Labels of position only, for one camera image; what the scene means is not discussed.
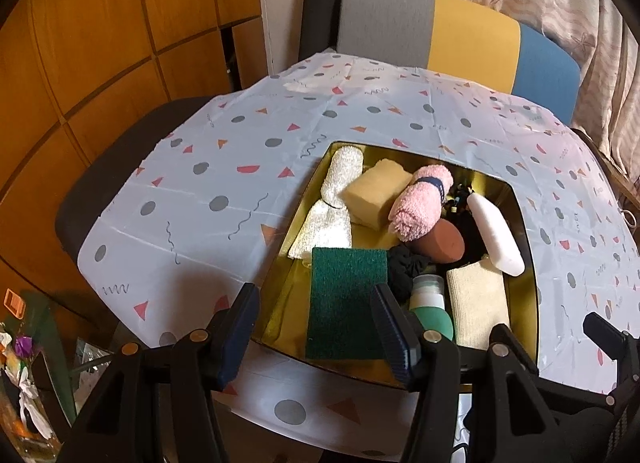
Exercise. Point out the yellow sponge block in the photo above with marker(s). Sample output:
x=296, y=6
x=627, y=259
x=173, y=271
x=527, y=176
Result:
x=370, y=197

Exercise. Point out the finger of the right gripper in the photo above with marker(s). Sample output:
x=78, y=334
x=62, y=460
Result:
x=611, y=341

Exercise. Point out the grey yellow blue chair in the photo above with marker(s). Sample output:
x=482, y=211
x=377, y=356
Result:
x=464, y=40

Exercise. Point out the black hair piece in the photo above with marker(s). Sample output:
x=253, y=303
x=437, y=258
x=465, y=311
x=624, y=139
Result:
x=457, y=211

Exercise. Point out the gold metal tin box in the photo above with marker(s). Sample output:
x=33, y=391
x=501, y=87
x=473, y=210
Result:
x=301, y=318

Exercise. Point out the black rolled mat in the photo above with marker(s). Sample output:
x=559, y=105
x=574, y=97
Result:
x=319, y=28

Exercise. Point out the wooden panel wardrobe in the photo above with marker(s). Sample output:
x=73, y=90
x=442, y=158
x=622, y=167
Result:
x=75, y=75

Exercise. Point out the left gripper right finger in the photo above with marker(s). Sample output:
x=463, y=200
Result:
x=397, y=333

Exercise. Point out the beige patterned curtain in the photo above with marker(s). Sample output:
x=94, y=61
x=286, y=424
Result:
x=595, y=35

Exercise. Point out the brown makeup sponge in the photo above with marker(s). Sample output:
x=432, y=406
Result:
x=443, y=244

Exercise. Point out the black scrunchie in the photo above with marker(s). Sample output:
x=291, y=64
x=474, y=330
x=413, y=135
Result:
x=403, y=265

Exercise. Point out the white foam sponge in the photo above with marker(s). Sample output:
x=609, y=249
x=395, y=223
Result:
x=502, y=250

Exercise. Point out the patterned white tablecloth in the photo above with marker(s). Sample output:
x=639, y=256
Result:
x=205, y=210

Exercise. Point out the wooden side table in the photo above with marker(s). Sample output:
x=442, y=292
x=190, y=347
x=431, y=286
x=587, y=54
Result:
x=627, y=196

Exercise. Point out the white towel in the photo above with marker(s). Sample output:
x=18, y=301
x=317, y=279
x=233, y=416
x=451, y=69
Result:
x=327, y=223

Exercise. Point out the pink towel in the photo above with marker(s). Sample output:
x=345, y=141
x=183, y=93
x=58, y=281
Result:
x=418, y=208

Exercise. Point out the cream mesh cloth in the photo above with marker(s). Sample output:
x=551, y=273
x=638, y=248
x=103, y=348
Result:
x=478, y=302

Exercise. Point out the green yellow scouring sponge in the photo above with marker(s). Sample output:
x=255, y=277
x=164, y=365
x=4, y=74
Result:
x=345, y=302

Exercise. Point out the flower bouquet in wrap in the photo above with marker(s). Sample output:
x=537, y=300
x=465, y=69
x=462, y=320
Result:
x=37, y=401

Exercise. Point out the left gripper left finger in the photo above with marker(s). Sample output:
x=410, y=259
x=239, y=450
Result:
x=233, y=335

